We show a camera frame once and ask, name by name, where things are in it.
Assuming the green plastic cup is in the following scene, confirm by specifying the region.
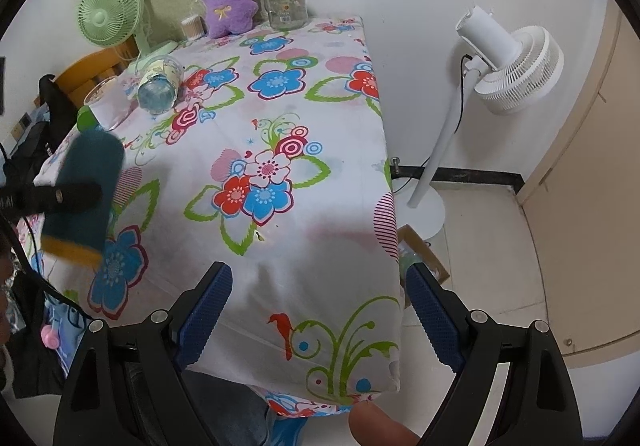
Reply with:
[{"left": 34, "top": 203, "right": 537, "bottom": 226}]
[{"left": 75, "top": 106, "right": 102, "bottom": 132}]

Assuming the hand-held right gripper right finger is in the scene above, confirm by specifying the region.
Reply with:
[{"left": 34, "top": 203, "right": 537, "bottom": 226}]
[{"left": 404, "top": 262, "right": 586, "bottom": 446}]

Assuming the cotton swab container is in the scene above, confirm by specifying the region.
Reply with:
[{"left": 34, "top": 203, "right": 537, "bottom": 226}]
[{"left": 179, "top": 15, "right": 207, "bottom": 40}]

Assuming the glass jar with black lid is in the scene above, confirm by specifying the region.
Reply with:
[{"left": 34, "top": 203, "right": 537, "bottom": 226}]
[{"left": 262, "top": 0, "right": 309, "bottom": 32}]

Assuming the beige door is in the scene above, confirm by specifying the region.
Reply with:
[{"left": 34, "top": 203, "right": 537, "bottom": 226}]
[{"left": 515, "top": 0, "right": 640, "bottom": 373}]

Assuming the wooden chair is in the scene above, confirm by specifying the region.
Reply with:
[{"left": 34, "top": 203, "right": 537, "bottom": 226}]
[{"left": 34, "top": 46, "right": 139, "bottom": 108}]

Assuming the floral tablecloth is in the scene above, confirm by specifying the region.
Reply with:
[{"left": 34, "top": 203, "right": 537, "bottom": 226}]
[{"left": 17, "top": 15, "right": 406, "bottom": 419}]

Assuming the pink plastic toy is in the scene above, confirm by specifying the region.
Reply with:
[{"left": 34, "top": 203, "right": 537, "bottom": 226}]
[{"left": 40, "top": 323, "right": 62, "bottom": 351}]

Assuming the cardboard box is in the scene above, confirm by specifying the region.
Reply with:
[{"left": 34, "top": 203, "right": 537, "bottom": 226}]
[{"left": 395, "top": 224, "right": 449, "bottom": 313}]

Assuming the green desk fan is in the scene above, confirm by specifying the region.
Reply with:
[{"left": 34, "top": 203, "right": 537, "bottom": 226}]
[{"left": 76, "top": 0, "right": 179, "bottom": 73}]

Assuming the clear plastic water bottle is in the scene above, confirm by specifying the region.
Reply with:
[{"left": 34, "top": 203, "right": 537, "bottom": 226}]
[{"left": 136, "top": 54, "right": 186, "bottom": 116}]

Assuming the white standing fan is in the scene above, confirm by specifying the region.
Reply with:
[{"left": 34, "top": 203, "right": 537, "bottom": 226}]
[{"left": 405, "top": 4, "right": 565, "bottom": 240}]

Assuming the teal and yellow sponge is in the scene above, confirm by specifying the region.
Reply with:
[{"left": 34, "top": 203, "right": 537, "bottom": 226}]
[{"left": 40, "top": 129, "right": 126, "bottom": 268}]

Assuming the person's leg in jeans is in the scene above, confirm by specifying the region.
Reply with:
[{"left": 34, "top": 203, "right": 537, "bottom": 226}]
[{"left": 182, "top": 370, "right": 273, "bottom": 446}]

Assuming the clear plastic cup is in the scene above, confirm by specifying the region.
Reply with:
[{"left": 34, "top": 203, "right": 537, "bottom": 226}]
[{"left": 83, "top": 75, "right": 137, "bottom": 131}]

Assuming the black bag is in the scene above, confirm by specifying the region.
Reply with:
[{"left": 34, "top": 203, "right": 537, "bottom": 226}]
[{"left": 4, "top": 74, "right": 77, "bottom": 188}]

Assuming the person's bare knee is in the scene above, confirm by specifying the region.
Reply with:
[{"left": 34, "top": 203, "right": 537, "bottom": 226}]
[{"left": 348, "top": 400, "right": 422, "bottom": 446}]

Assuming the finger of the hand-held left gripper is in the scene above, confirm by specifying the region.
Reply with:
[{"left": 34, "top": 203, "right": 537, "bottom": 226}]
[{"left": 0, "top": 180, "right": 103, "bottom": 218}]

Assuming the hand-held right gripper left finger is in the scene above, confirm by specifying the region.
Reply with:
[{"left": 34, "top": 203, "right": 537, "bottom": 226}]
[{"left": 52, "top": 261, "right": 236, "bottom": 446}]

